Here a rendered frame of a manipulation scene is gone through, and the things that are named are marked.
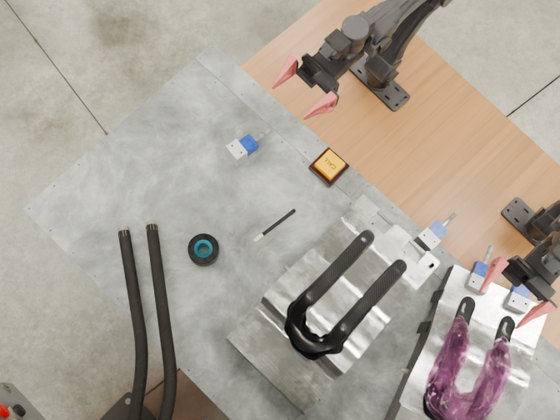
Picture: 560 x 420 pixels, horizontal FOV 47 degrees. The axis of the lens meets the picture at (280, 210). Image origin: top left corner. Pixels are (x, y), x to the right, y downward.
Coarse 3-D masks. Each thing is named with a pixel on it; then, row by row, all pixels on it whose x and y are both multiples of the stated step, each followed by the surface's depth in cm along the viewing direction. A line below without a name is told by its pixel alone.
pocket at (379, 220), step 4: (376, 212) 164; (380, 212) 164; (372, 216) 163; (376, 216) 165; (380, 216) 164; (384, 216) 164; (368, 220) 162; (372, 220) 164; (376, 220) 164; (380, 220) 164; (384, 220) 164; (388, 220) 163; (372, 224) 165; (376, 224) 164; (380, 224) 164; (384, 224) 164; (388, 224) 164; (392, 224) 162; (380, 228) 164; (384, 228) 164; (388, 228) 164; (384, 232) 164
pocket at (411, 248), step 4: (408, 244) 163; (412, 244) 162; (416, 244) 162; (404, 248) 163; (408, 248) 163; (412, 248) 163; (416, 248) 163; (420, 248) 162; (404, 252) 163; (408, 252) 162; (412, 252) 162; (416, 252) 162; (420, 252) 163; (424, 252) 161; (408, 256) 162; (412, 256) 162; (416, 256) 162; (420, 256) 162; (412, 260) 162; (416, 260) 162
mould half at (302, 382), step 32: (352, 224) 161; (320, 256) 159; (384, 256) 159; (288, 288) 151; (352, 288) 157; (416, 288) 157; (256, 320) 156; (320, 320) 149; (384, 320) 155; (256, 352) 154; (288, 352) 154; (352, 352) 148; (288, 384) 152; (320, 384) 152
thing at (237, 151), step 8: (248, 136) 172; (232, 144) 169; (240, 144) 169; (248, 144) 171; (256, 144) 171; (232, 152) 169; (240, 152) 169; (248, 152) 171; (232, 160) 173; (240, 160) 170
